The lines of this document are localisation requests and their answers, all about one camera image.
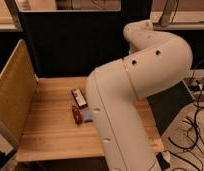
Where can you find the black back panel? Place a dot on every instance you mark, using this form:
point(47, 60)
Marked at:
point(74, 43)

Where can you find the dark right side panel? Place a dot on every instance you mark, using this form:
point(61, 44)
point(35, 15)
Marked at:
point(167, 104)

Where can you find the blue cloth piece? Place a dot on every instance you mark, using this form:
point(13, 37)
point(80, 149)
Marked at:
point(87, 117)

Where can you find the dark candy bar box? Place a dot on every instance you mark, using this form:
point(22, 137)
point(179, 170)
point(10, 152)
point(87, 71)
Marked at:
point(79, 98)

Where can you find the power strip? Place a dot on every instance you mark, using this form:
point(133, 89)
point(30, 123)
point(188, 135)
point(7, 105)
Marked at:
point(196, 84)

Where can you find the wooden left side panel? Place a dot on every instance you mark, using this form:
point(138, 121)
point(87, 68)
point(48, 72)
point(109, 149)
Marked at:
point(17, 88)

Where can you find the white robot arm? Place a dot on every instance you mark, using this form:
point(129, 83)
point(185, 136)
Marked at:
point(157, 60)

